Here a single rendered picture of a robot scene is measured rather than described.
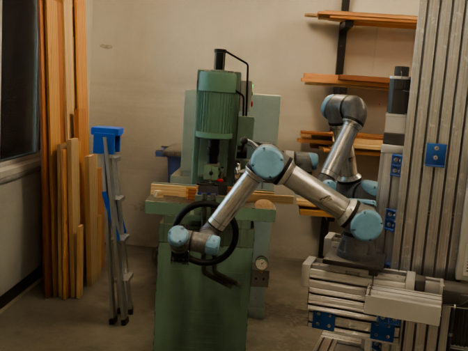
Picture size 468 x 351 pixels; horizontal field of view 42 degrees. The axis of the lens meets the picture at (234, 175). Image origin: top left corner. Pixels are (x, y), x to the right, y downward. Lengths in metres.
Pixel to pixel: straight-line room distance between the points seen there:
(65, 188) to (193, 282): 1.44
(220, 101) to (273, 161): 0.74
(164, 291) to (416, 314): 1.19
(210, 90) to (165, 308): 1.04
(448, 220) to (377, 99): 2.82
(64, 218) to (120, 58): 1.78
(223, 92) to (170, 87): 2.42
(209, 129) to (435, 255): 1.13
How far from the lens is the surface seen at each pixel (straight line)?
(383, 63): 5.26
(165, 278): 2.90
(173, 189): 2.98
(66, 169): 4.05
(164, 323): 2.97
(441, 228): 2.55
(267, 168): 2.17
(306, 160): 2.73
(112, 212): 3.62
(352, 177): 2.94
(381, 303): 2.31
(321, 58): 5.19
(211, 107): 2.83
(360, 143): 4.77
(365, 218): 2.22
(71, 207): 4.08
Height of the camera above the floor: 1.44
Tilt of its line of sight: 8 degrees down
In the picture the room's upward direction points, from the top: 4 degrees clockwise
